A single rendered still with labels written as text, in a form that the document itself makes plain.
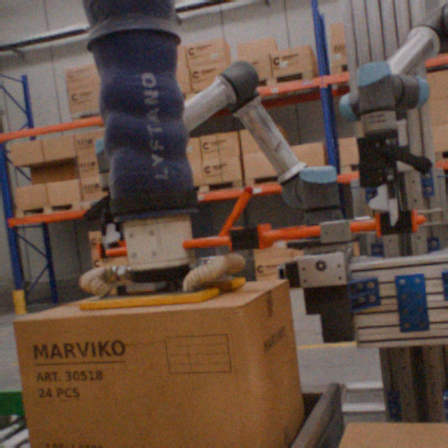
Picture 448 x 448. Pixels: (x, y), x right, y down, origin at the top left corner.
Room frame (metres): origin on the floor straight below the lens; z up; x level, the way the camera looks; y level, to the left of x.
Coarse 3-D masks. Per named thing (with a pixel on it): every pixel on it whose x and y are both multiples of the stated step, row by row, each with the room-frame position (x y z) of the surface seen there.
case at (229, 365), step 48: (240, 288) 1.50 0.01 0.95; (288, 288) 1.57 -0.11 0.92; (48, 336) 1.37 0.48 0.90; (96, 336) 1.33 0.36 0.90; (144, 336) 1.29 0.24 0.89; (192, 336) 1.25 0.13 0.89; (240, 336) 1.21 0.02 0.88; (288, 336) 1.52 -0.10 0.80; (48, 384) 1.38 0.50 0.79; (96, 384) 1.33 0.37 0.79; (144, 384) 1.29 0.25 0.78; (192, 384) 1.25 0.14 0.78; (240, 384) 1.22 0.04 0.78; (288, 384) 1.47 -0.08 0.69; (48, 432) 1.39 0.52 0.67; (96, 432) 1.34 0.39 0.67; (144, 432) 1.30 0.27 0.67; (192, 432) 1.26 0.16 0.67; (240, 432) 1.22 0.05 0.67; (288, 432) 1.42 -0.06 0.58
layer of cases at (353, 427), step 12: (348, 432) 1.48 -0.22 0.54; (360, 432) 1.47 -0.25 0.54; (372, 432) 1.46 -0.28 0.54; (384, 432) 1.45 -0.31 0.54; (396, 432) 1.44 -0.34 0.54; (408, 432) 1.43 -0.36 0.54; (420, 432) 1.42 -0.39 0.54; (432, 432) 1.42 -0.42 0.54; (444, 432) 1.41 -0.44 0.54; (348, 444) 1.40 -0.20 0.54; (360, 444) 1.39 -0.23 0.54; (372, 444) 1.39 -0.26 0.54; (384, 444) 1.38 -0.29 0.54; (396, 444) 1.37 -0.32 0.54; (408, 444) 1.36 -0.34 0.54; (420, 444) 1.35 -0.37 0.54; (432, 444) 1.35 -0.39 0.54; (444, 444) 1.34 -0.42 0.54
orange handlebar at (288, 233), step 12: (420, 216) 1.25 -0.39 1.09; (288, 228) 1.35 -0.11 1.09; (300, 228) 1.34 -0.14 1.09; (312, 228) 1.33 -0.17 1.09; (360, 228) 1.29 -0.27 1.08; (372, 228) 1.28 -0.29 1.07; (192, 240) 1.44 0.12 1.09; (204, 240) 1.43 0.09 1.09; (216, 240) 1.41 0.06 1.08; (264, 240) 1.37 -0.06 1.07; (288, 240) 1.36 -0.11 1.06; (108, 252) 1.52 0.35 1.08; (120, 252) 1.51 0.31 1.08
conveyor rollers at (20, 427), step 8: (0, 416) 2.03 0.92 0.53; (8, 416) 1.97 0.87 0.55; (16, 416) 1.99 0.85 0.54; (24, 416) 2.02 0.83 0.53; (0, 424) 1.92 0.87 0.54; (8, 424) 1.94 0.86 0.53; (16, 424) 1.87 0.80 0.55; (24, 424) 1.89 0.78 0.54; (0, 432) 1.81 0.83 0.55; (8, 432) 1.82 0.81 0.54; (16, 432) 1.85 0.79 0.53; (24, 432) 1.78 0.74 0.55; (0, 440) 1.78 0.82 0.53; (8, 440) 1.72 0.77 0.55; (16, 440) 1.73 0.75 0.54; (24, 440) 1.75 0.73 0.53
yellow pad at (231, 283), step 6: (210, 282) 1.52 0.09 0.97; (216, 282) 1.51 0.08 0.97; (222, 282) 1.51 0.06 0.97; (228, 282) 1.49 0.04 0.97; (234, 282) 1.50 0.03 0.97; (240, 282) 1.54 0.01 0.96; (180, 288) 1.54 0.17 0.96; (222, 288) 1.49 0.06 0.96; (228, 288) 1.49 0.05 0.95; (234, 288) 1.49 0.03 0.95
